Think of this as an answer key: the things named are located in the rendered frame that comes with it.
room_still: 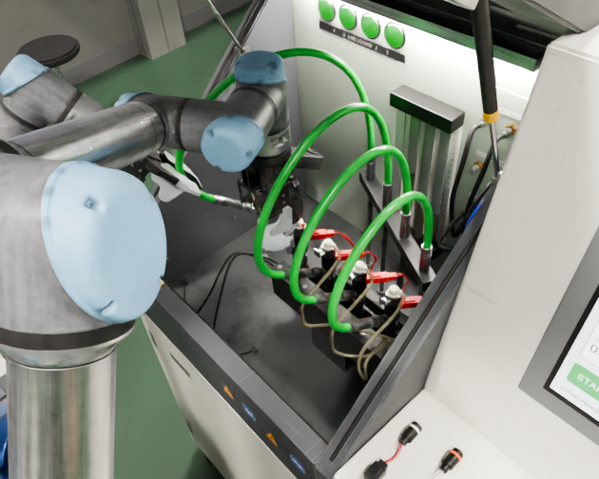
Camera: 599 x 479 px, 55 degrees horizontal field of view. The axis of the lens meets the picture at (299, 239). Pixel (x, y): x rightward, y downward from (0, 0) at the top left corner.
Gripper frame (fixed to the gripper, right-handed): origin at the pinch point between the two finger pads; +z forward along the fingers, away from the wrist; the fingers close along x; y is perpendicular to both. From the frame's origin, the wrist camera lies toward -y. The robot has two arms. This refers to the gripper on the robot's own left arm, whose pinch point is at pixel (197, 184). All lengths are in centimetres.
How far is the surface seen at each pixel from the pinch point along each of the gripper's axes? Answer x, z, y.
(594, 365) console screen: 46, 43, -30
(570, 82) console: 36, 16, -51
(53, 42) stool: -215, -52, 73
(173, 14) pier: -329, -10, 46
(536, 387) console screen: 42, 45, -22
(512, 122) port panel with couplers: 9, 31, -45
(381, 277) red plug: 13.6, 33.2, -11.3
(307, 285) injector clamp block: 2.5, 29.9, 3.4
